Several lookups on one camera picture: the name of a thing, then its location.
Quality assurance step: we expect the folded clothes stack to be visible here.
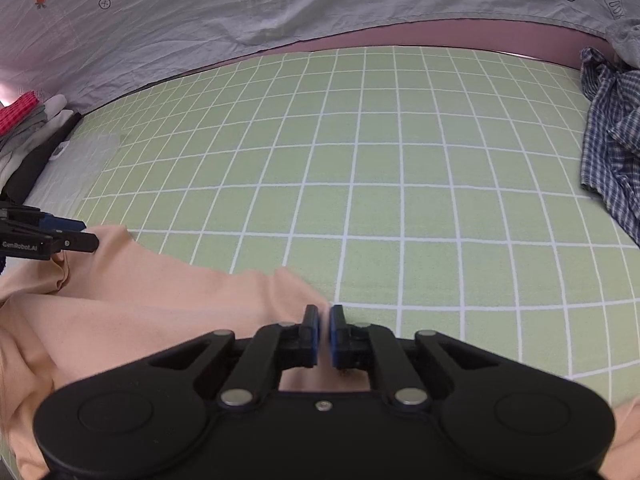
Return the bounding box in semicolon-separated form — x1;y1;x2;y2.
0;111;83;203

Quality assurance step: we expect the grey carrot-print curtain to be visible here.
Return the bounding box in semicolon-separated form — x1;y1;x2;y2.
0;0;640;116

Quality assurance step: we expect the pink bed board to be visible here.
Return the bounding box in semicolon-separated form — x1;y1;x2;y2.
257;16;618;61

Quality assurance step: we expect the white and grey cloth pile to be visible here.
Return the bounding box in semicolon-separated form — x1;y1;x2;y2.
0;95;76;186

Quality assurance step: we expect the red mesh cloth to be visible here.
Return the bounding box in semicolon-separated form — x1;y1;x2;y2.
0;90;42;137

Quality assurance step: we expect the green checked mat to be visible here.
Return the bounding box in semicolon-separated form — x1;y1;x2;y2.
0;46;640;461

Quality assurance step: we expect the beige long-sleeve shirt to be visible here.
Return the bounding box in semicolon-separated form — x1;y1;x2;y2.
0;225;640;480

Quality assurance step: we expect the grey t-shirt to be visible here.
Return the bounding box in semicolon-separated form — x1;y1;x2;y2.
606;17;640;68

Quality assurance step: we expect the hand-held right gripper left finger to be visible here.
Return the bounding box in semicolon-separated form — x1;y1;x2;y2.
145;304;321;407

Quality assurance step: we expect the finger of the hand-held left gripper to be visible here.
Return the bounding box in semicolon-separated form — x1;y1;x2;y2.
39;212;85;234
50;230;100;254

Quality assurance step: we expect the white bed sheet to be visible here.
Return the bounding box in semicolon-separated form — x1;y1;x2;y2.
27;132;128;213

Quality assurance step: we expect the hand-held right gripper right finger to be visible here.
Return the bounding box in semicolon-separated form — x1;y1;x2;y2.
328;304;501;407

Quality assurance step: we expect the blue plaid shirt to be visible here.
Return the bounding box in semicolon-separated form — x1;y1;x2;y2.
579;46;640;248

